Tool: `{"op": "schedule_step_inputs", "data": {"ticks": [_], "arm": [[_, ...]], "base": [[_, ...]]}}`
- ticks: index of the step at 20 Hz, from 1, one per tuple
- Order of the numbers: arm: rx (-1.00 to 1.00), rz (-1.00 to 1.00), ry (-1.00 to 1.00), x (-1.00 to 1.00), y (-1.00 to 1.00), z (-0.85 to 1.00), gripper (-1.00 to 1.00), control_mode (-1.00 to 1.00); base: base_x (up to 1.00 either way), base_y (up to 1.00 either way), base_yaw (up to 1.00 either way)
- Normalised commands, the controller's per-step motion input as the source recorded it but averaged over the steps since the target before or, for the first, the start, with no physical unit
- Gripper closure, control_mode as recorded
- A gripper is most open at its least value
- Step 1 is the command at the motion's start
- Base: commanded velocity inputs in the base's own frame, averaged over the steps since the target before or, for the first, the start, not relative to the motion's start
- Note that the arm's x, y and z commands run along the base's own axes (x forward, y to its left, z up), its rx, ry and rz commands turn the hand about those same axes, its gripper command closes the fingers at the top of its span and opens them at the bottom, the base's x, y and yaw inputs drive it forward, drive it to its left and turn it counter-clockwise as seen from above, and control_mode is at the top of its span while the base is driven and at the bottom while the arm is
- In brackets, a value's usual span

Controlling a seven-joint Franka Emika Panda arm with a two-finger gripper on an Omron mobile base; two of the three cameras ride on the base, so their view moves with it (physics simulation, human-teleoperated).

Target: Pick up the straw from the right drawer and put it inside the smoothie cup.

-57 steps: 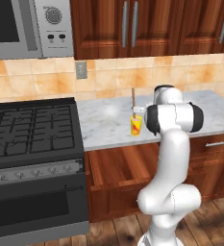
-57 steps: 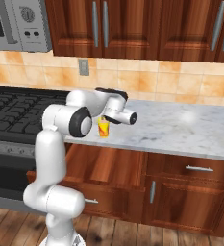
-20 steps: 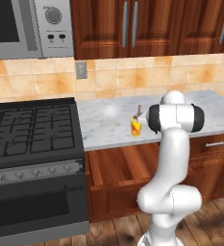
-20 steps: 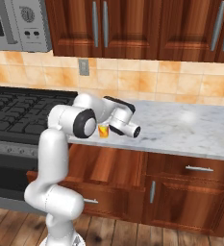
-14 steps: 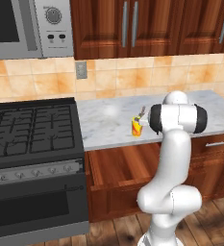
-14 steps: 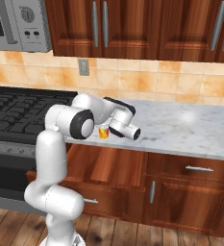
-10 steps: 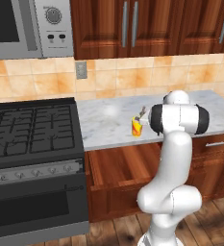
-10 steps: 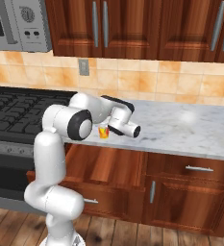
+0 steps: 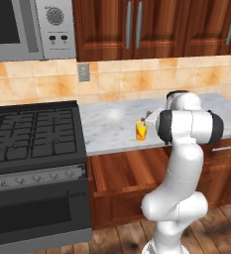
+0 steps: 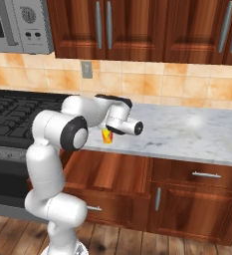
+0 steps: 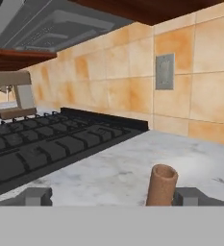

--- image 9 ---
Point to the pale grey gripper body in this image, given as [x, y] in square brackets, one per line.
[152, 120]

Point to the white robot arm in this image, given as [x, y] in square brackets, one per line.
[181, 172]

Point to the yellow and red smoothie cup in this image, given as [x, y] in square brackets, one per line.
[141, 131]

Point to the open wooden drawer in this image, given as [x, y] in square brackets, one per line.
[127, 178]

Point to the closed wooden drawer front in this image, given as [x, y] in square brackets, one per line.
[224, 175]

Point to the wooden cupboard door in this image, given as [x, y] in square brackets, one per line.
[204, 28]
[100, 29]
[160, 29]

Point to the silver stove knob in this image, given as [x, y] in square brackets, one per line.
[37, 178]
[20, 181]
[1, 183]
[69, 173]
[54, 176]

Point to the black gas stove with oven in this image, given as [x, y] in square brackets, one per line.
[34, 172]

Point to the silver microwave oven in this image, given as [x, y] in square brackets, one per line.
[27, 29]

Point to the grey wall outlet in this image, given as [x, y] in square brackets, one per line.
[84, 72]

